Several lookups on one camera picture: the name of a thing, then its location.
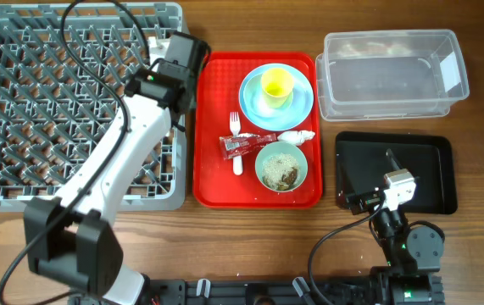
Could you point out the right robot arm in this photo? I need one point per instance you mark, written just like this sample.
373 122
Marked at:
413 250

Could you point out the green bowl with food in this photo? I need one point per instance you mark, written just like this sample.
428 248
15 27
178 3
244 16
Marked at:
281 167

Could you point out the red plastic tray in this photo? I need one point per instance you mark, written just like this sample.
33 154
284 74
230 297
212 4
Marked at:
218 94

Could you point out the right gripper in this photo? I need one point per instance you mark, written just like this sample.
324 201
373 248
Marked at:
364 201

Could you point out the black plastic tray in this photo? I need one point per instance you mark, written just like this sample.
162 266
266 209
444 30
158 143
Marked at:
428 158

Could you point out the clear plastic bin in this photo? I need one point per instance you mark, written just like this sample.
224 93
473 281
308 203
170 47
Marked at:
390 74

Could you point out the white plastic fork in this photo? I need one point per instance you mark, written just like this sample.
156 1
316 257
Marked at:
235 127

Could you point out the grey dishwasher rack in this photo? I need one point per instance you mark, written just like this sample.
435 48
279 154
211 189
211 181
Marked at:
56 66

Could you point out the yellow plastic cup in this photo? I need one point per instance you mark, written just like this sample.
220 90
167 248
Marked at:
277 85

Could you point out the light blue plate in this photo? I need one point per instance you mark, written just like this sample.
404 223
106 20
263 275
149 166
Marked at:
288 116

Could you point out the white napkin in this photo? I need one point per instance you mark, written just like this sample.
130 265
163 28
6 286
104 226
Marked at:
296 137

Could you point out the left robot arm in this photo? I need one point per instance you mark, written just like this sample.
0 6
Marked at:
69 238

